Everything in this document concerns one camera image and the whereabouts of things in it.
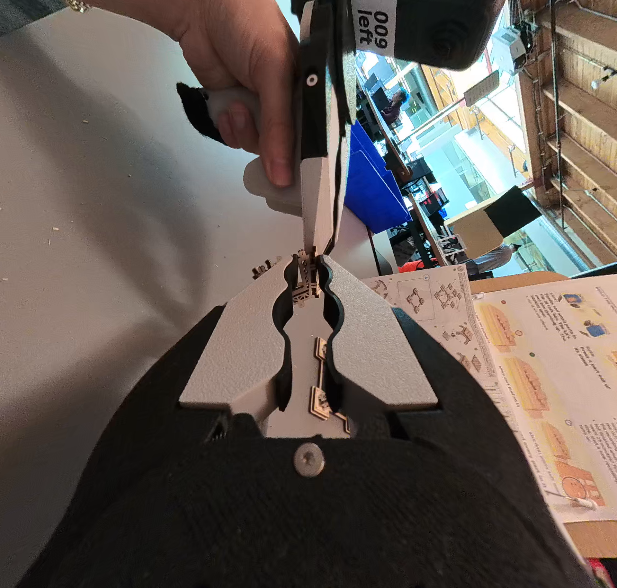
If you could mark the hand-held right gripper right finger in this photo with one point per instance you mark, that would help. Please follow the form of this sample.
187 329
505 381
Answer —
381 361

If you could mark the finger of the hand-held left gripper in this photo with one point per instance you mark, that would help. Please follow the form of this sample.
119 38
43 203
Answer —
317 198
337 116

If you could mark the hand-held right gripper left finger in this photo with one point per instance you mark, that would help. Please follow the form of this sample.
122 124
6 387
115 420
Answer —
236 357

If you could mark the small wooden tower midsection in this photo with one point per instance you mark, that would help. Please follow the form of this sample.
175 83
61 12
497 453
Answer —
306 279

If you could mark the person's left hand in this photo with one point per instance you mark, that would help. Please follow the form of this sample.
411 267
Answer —
231 34

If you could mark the blue storage bin white label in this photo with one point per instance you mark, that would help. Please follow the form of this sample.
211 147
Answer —
376 202

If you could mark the wooden tower base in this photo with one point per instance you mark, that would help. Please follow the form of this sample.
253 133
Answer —
319 402

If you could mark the hanging sign board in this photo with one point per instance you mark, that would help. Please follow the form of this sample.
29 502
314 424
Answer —
482 88

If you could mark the black crate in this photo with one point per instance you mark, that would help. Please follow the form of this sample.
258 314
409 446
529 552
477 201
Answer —
434 202

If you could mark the cardboard box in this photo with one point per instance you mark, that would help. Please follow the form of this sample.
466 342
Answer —
475 234

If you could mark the colourful instruction leaflet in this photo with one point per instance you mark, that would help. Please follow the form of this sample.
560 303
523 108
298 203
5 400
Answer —
554 381

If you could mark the black foam panel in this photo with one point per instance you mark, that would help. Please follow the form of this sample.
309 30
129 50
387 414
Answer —
511 212

